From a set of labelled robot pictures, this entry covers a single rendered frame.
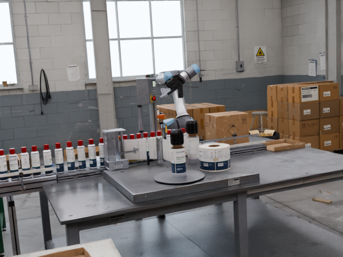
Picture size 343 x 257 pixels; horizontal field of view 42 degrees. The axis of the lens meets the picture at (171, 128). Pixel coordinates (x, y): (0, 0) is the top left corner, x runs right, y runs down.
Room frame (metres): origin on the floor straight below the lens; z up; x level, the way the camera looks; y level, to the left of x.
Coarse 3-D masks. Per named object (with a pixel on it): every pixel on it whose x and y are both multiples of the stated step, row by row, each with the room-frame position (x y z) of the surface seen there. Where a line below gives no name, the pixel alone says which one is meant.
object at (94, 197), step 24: (264, 168) 2.93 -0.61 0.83; (288, 168) 2.89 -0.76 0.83; (312, 168) 2.85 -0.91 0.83; (336, 168) 2.81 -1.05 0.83; (48, 192) 2.65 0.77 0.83; (72, 192) 2.62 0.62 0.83; (96, 192) 2.58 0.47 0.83; (120, 192) 2.55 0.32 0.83; (216, 192) 2.44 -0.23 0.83; (72, 216) 2.17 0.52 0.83; (96, 216) 2.17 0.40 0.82
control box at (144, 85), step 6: (144, 78) 3.19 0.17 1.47; (150, 78) 3.24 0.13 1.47; (138, 84) 3.20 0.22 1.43; (144, 84) 3.19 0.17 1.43; (150, 84) 3.21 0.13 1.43; (138, 90) 3.20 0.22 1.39; (144, 90) 3.19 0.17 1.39; (150, 90) 3.19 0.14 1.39; (138, 96) 3.20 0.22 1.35; (144, 96) 3.19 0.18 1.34; (150, 96) 3.19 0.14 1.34; (138, 102) 3.20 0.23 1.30; (144, 102) 3.19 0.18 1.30; (150, 102) 3.19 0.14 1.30
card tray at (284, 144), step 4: (272, 140) 3.73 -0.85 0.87; (276, 140) 3.75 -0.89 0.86; (280, 140) 3.77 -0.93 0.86; (284, 140) 3.78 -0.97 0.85; (288, 140) 3.74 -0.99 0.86; (292, 140) 3.69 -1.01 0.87; (268, 144) 3.72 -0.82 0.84; (272, 144) 3.73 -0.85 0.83; (276, 144) 3.72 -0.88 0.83; (280, 144) 3.71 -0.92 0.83; (284, 144) 3.70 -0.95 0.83; (288, 144) 3.69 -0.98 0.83; (292, 144) 3.50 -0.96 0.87; (296, 144) 3.52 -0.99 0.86; (300, 144) 3.53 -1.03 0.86; (304, 144) 3.55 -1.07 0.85; (268, 148) 3.57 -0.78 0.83; (272, 148) 3.56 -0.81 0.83; (276, 148) 3.44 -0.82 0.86; (280, 148) 3.46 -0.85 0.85; (284, 148) 3.47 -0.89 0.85; (288, 148) 3.49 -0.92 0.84; (292, 148) 3.50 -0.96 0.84; (296, 148) 3.52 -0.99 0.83
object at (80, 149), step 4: (80, 140) 3.00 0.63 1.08; (80, 144) 2.98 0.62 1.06; (80, 148) 2.97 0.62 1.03; (84, 148) 2.99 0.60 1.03; (80, 152) 2.97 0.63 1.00; (84, 152) 2.99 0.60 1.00; (80, 156) 2.97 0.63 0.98; (84, 156) 2.99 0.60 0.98; (80, 160) 2.97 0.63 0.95; (84, 160) 2.98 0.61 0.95; (80, 164) 2.97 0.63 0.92; (84, 164) 2.98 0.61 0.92; (80, 168) 2.97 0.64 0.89; (84, 168) 2.98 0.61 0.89
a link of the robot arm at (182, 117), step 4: (176, 92) 3.68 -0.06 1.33; (176, 96) 3.67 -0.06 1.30; (176, 100) 3.66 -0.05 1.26; (180, 100) 3.65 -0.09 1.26; (176, 104) 3.65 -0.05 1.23; (180, 104) 3.64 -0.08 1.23; (184, 104) 3.66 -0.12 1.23; (176, 108) 3.65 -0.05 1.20; (180, 108) 3.63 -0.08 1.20; (184, 108) 3.64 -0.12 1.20; (180, 112) 3.62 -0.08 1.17; (184, 112) 3.62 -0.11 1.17; (180, 116) 3.59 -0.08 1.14; (184, 116) 3.59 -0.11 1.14; (188, 116) 3.61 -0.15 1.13; (180, 120) 3.58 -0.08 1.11; (184, 120) 3.58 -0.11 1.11; (180, 124) 3.55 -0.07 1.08; (184, 124) 3.56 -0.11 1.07
